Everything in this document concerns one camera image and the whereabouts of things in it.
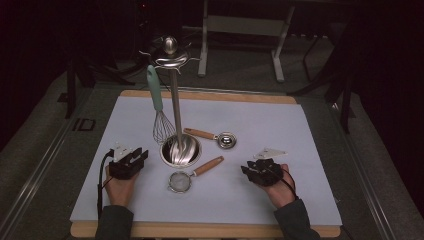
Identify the person's right hand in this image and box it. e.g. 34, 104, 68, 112
261, 163, 298, 209

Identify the dark metal stand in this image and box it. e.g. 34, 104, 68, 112
289, 31, 356, 135

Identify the person's left hand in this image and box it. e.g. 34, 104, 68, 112
104, 164, 141, 208

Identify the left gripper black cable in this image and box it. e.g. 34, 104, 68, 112
96, 150, 115, 220

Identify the wooden handled measuring spoon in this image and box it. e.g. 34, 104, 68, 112
183, 127, 238, 150

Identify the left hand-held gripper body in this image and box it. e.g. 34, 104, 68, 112
108, 142, 141, 181

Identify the grey metal frame stand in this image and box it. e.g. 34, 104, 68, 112
197, 0, 297, 83

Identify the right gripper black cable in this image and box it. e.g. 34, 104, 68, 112
279, 167, 298, 201

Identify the wooden handled mesh strainer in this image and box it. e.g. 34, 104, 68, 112
167, 155, 225, 194

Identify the teal handled wire whisk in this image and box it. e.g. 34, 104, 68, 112
146, 64, 177, 146

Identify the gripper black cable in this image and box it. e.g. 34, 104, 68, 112
279, 167, 298, 201
96, 150, 115, 220

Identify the steel utensil stand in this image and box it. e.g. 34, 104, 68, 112
139, 35, 203, 169

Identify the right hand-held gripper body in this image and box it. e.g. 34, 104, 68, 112
248, 147, 288, 188

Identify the white table mat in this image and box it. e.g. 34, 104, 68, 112
69, 95, 344, 227

